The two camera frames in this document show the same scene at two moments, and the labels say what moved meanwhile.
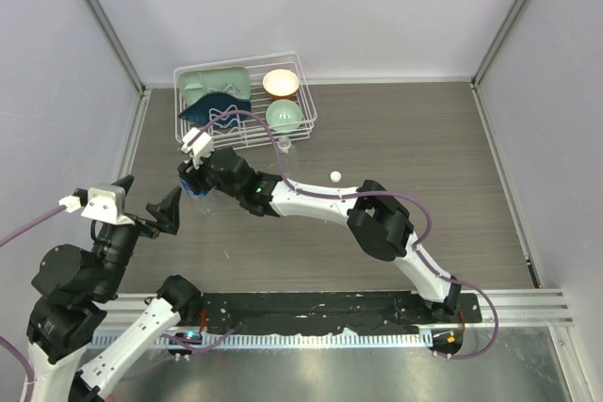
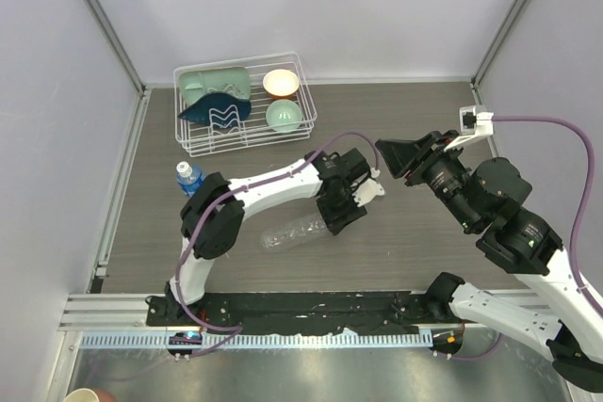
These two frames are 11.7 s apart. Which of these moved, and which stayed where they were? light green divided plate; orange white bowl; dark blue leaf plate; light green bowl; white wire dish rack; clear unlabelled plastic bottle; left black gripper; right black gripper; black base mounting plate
Moved: left black gripper; right black gripper; clear unlabelled plastic bottle
Stayed: light green bowl; black base mounting plate; white wire dish rack; dark blue leaf plate; orange white bowl; light green divided plate
